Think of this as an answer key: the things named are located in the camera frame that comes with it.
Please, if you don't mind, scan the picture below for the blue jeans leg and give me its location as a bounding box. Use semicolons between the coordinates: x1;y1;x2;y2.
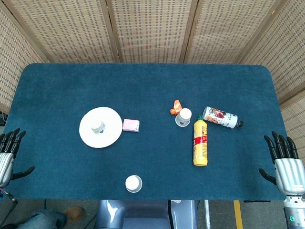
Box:
20;208;68;229

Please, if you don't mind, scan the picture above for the grey robot torso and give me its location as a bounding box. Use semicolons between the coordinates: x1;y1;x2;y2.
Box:
96;199;200;229

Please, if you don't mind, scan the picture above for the blue table cloth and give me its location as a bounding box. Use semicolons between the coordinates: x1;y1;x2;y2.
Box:
0;62;297;203

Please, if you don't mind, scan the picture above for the brown shoe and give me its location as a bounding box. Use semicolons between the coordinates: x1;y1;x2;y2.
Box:
62;206;85;224

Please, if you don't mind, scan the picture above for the bamboo folding screen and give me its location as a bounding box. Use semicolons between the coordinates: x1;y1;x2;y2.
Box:
0;0;305;167

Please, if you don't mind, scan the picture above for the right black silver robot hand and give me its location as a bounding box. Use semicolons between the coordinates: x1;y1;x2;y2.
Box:
259;131;305;197

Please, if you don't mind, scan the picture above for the white paper plate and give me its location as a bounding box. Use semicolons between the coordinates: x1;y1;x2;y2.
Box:
79;106;123;149

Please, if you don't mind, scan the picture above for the small orange bottle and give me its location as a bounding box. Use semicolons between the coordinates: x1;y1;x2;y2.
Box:
170;100;184;115

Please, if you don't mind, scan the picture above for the yellow sauce bottle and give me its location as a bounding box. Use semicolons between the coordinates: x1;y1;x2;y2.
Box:
193;115;209;167

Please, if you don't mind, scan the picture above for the pink tissue pack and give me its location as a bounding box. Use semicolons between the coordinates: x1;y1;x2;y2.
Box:
122;118;141;133

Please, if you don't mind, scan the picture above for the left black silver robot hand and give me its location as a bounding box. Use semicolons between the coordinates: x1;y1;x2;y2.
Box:
0;128;36;189

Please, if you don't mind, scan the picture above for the white metal table leg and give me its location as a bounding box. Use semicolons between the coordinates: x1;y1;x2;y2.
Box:
203;199;212;229

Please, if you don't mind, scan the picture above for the white floral paper cup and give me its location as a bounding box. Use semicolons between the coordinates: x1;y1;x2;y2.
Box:
125;175;143;193
175;108;193;127
91;120;107;135

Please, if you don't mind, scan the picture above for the white printed bottle black cap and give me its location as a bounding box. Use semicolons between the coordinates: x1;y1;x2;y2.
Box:
203;106;244;130

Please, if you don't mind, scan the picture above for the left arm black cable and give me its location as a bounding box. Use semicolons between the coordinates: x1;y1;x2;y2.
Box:
0;188;19;227

